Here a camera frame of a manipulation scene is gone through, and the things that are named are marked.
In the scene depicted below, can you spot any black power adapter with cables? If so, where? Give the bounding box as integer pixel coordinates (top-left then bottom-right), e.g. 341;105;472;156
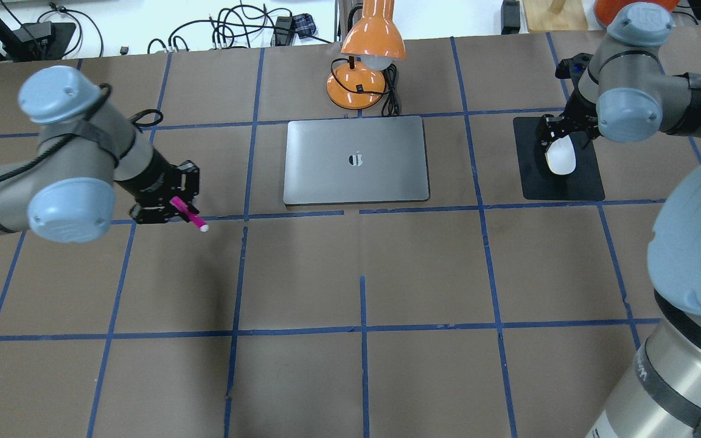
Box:
145;2;334;54

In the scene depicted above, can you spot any wooden board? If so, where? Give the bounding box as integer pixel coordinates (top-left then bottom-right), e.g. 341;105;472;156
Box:
520;1;588;33

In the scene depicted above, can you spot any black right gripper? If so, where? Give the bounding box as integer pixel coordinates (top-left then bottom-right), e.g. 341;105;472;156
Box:
539;111;601;147

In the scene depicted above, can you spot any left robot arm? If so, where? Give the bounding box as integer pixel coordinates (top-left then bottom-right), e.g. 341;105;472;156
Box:
0;66;208;242

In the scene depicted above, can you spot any black mousepad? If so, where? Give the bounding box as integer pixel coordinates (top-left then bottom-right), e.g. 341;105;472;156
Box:
512;117;605;201

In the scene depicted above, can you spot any white computer mouse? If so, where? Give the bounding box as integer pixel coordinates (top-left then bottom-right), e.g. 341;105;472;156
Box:
545;136;577;176

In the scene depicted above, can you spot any orange desk lamp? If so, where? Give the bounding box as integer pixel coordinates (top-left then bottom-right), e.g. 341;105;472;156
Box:
326;1;407;110

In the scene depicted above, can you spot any pink pen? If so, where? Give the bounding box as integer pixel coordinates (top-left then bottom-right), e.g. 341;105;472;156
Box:
170;196;209;232

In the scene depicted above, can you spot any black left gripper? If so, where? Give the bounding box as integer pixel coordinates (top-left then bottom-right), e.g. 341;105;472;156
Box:
129;161;200;224

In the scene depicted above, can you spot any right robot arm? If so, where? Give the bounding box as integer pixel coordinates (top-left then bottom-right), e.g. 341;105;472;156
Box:
535;2;701;437

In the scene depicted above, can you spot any black lamp cord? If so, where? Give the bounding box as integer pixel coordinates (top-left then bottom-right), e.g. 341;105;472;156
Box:
347;58;401;117

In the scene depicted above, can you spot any silver laptop notebook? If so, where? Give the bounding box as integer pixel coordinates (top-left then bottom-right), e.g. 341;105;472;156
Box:
283;116;431;206

